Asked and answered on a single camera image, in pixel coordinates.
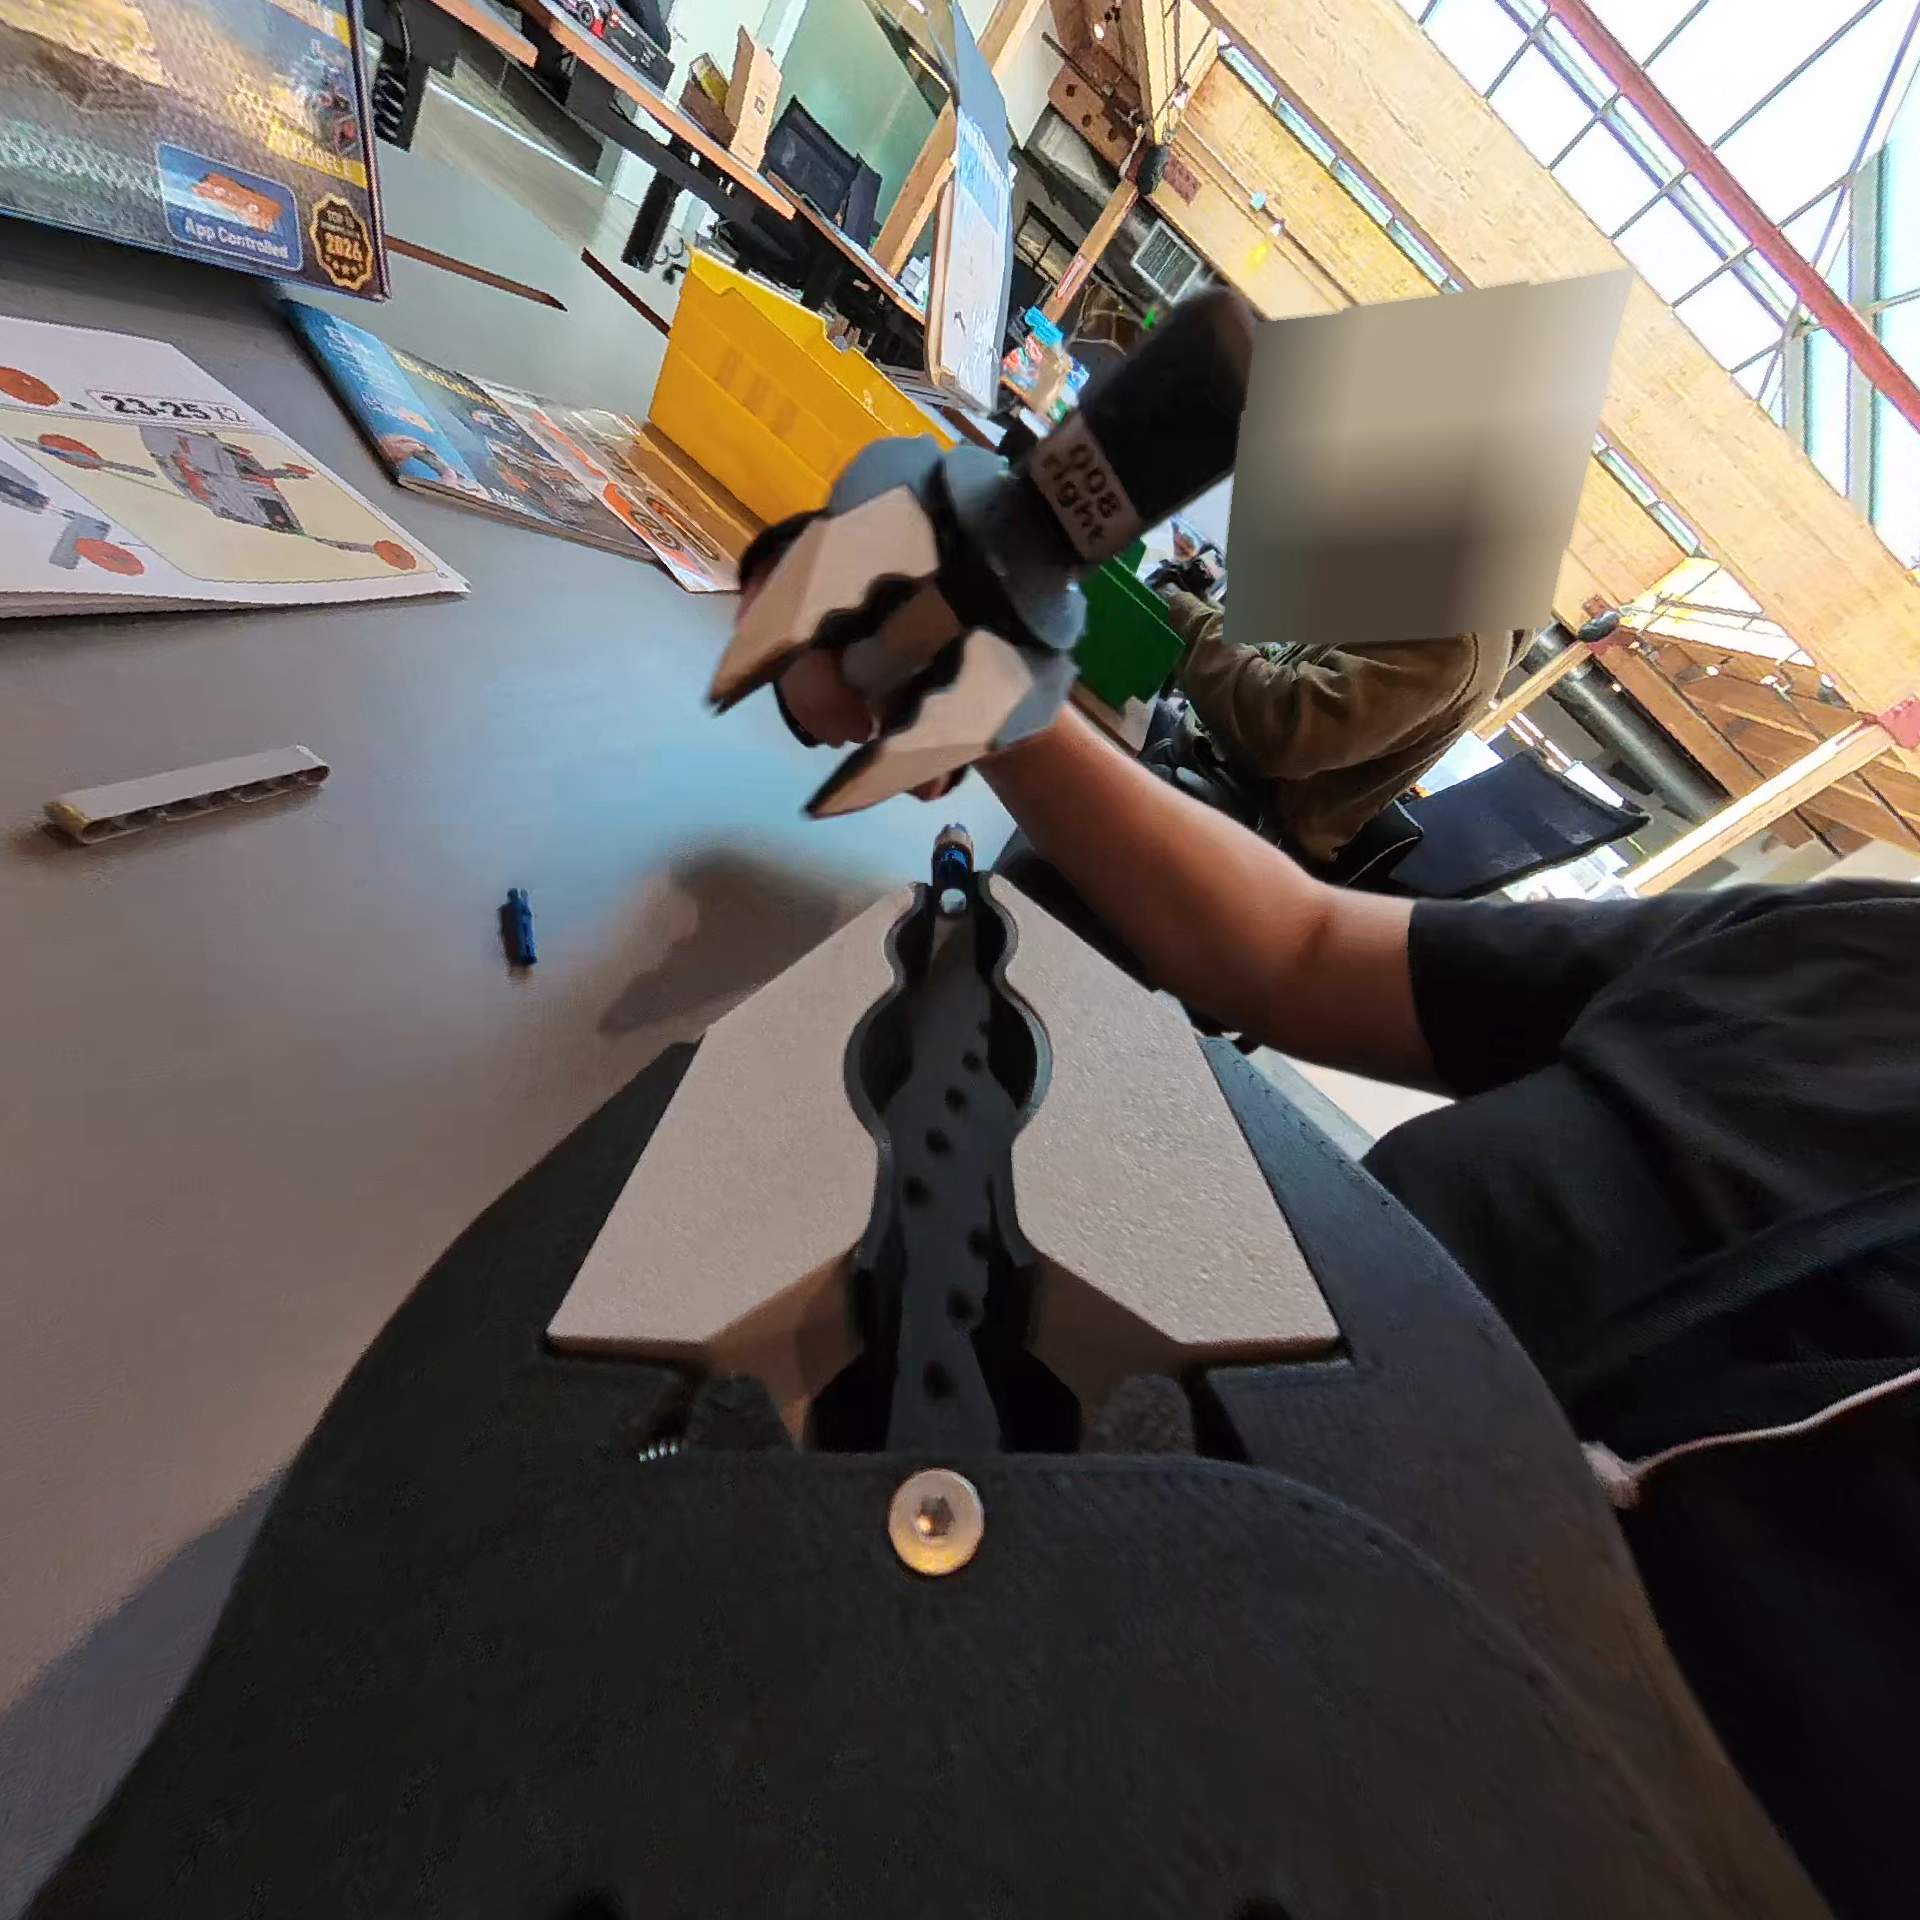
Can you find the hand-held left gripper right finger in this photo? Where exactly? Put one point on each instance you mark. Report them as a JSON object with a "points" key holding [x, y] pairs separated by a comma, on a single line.
{"points": [[1155, 1201]]}

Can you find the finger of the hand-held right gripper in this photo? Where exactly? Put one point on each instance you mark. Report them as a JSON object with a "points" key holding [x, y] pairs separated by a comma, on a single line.
{"points": [[839, 563], [961, 721]]}

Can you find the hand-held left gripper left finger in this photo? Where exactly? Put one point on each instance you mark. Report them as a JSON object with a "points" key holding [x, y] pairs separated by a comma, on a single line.
{"points": [[734, 1201]]}

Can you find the grey connector with blue pins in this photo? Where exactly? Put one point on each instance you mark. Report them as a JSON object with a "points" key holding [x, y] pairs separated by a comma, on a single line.
{"points": [[953, 857]]}

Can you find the small blue pin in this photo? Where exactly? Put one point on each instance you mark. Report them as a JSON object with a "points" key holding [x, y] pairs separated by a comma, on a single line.
{"points": [[519, 926]]}

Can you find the person's right forearm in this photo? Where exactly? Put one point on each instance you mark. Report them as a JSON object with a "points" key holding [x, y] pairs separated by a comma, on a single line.
{"points": [[1201, 885]]}

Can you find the grey desk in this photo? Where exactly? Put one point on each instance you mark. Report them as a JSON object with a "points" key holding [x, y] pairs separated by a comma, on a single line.
{"points": [[376, 675]]}

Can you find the person's right hand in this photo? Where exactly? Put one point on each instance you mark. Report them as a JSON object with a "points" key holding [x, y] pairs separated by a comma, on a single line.
{"points": [[818, 704]]}

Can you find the orange white sticker sheet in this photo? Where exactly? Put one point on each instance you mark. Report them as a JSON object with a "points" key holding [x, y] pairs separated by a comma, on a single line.
{"points": [[674, 532]]}

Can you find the green plastic bin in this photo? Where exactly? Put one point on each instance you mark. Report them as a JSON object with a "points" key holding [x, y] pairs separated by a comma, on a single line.
{"points": [[1126, 637]]}

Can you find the yellow plastic bin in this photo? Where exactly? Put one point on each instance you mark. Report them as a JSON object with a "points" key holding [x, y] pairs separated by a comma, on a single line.
{"points": [[751, 389]]}

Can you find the white sign board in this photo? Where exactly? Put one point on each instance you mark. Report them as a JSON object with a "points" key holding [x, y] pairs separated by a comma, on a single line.
{"points": [[975, 283]]}

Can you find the black computer monitor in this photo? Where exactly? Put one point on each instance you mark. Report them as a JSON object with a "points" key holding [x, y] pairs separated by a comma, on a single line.
{"points": [[818, 158]]}

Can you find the blue closed booklet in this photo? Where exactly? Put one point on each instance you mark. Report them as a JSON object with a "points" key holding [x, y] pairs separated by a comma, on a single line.
{"points": [[435, 427]]}

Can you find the long wooden background table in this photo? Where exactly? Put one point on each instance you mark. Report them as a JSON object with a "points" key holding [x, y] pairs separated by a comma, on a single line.
{"points": [[674, 129]]}

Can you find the brown cardboard box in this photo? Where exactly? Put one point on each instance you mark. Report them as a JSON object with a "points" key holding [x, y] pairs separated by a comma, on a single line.
{"points": [[751, 89]]}

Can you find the black mesh chair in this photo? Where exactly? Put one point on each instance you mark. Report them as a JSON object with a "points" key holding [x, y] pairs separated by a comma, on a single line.
{"points": [[1500, 825]]}

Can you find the person's dark clothing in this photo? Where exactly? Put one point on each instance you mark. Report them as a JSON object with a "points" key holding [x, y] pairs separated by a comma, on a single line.
{"points": [[1723, 1050]]}

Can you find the open instruction booklet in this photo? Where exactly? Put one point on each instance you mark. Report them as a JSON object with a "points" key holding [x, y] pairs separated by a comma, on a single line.
{"points": [[224, 494]]}

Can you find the grey perforated beam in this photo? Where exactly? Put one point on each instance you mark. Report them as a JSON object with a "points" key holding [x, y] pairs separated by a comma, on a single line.
{"points": [[188, 792]]}

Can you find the blue toy robot box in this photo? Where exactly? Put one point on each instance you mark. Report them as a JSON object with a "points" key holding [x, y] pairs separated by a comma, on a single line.
{"points": [[148, 120]]}

